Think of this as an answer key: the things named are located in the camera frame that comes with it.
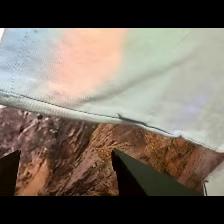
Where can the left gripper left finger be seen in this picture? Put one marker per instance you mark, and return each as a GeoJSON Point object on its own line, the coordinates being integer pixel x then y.
{"type": "Point", "coordinates": [8, 173]}

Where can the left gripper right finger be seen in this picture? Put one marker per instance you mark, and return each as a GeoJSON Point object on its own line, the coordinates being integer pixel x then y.
{"type": "Point", "coordinates": [143, 181]}

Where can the light blue shirt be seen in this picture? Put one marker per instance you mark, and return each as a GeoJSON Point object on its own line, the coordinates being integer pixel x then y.
{"type": "Point", "coordinates": [133, 73]}

